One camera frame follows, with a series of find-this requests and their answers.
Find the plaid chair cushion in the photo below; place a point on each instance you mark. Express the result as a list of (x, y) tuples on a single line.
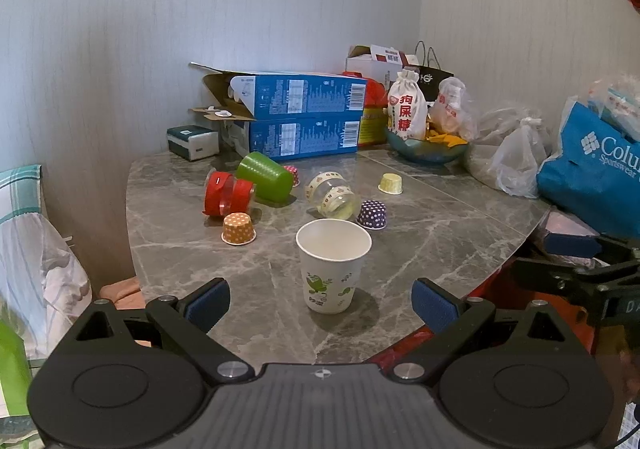
[(20, 194)]

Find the pink cloth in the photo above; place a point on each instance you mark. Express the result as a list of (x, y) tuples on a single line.
[(122, 293)]

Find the yellow small paper cup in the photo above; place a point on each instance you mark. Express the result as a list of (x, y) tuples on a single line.
[(390, 183)]

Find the clear cup with patterned bands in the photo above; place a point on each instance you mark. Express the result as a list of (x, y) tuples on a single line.
[(331, 195)]

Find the green bag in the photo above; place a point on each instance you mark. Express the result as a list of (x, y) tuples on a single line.
[(10, 369)]

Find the blue glass bowl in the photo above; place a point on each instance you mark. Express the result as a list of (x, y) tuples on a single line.
[(425, 151)]

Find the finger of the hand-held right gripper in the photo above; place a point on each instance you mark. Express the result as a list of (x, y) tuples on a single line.
[(550, 275), (570, 244)]

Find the blue cardboard box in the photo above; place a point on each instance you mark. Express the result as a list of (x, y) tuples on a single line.
[(300, 136)]

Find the white cloth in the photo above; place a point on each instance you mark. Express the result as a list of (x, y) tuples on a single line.
[(40, 274)]

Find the blue cardboard box open flaps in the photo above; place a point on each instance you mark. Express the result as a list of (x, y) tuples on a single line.
[(300, 96)]

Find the red polka dot paper cup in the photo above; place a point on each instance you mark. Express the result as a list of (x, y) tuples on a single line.
[(293, 174)]

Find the blue shopping bag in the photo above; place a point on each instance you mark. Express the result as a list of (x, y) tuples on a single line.
[(585, 174)]

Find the black paper bag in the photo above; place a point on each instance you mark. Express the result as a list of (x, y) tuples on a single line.
[(435, 74)]

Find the white and red cardboard box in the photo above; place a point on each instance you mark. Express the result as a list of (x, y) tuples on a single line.
[(372, 58)]

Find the crumpled clear plastic bag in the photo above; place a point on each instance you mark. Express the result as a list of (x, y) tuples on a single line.
[(510, 154)]

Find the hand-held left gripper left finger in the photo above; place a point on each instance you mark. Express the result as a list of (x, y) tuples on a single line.
[(207, 305)]

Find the green plastic cup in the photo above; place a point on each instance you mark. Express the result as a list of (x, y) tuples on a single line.
[(264, 176)]

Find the small white and green box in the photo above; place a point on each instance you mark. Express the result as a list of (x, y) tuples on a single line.
[(192, 142)]

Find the white paper cup green print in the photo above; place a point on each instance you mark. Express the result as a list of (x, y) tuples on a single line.
[(332, 274)]

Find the clear cup with red bands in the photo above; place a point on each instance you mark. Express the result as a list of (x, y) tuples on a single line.
[(227, 194)]

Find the orange polka dot paper cup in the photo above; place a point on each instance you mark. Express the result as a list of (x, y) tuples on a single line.
[(238, 230)]

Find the person's right forearm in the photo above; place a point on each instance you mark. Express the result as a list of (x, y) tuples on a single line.
[(620, 369)]

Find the red and yellow tin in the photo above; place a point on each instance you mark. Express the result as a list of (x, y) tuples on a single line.
[(372, 124)]

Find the clear plastic snack bag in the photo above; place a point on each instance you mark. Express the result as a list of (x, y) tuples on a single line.
[(454, 109)]

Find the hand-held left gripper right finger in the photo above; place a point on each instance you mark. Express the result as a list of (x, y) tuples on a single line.
[(434, 306)]

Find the clear plastic wrapped packages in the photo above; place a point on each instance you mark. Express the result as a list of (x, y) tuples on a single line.
[(617, 96)]

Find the purple polka dot paper cup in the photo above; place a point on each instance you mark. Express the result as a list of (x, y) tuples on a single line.
[(373, 215)]

